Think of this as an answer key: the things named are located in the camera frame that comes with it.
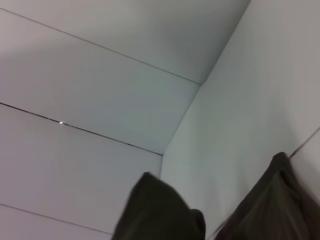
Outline dark green t-shirt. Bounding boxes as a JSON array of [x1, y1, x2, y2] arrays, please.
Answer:
[[111, 151, 320, 240]]

